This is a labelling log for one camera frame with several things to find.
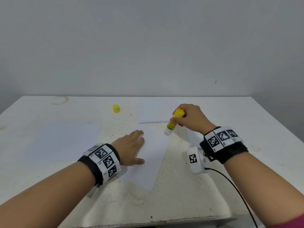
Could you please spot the pink sleeve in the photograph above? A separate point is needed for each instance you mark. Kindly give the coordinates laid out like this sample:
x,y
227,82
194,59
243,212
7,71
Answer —
x,y
289,222

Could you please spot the black marker wristband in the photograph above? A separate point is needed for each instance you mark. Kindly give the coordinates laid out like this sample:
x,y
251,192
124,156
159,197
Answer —
x,y
99,163
223,143

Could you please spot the person's left hand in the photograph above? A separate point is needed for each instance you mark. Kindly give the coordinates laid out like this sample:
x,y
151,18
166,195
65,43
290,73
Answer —
x,y
128,147

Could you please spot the yellow glue cap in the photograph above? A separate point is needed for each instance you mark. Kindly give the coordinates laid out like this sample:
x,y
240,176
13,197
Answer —
x,y
116,108

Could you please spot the person's right hand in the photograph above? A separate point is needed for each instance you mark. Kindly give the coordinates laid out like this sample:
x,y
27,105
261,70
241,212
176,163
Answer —
x,y
194,120

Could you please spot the person's left forearm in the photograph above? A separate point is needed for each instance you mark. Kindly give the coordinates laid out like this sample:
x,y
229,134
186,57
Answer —
x,y
42,199

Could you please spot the glued white paper sheet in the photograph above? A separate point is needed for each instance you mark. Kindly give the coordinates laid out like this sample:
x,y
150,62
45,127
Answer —
x,y
152,110
149,168

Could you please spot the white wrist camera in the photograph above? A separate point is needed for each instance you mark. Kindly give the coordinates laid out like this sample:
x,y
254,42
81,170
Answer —
x,y
195,160
94,190

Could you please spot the stack of white paper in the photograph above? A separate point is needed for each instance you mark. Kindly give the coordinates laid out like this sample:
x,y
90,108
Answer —
x,y
194,139
61,142

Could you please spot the yellow glue stick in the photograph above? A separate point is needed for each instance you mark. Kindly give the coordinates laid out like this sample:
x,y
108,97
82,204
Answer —
x,y
175,120

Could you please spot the person's right forearm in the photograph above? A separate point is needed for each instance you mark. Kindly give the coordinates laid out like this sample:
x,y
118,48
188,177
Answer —
x,y
270,187

